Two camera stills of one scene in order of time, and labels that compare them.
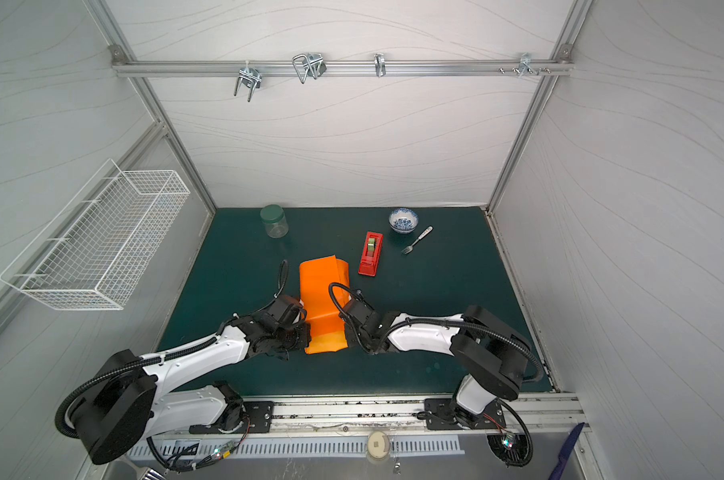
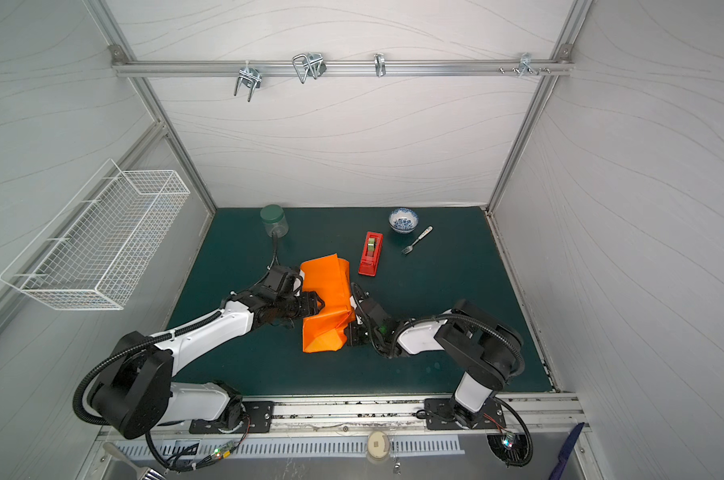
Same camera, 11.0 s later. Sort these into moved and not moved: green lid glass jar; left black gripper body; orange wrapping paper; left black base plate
Moved: left black gripper body
Not moved: green lid glass jar; orange wrapping paper; left black base plate
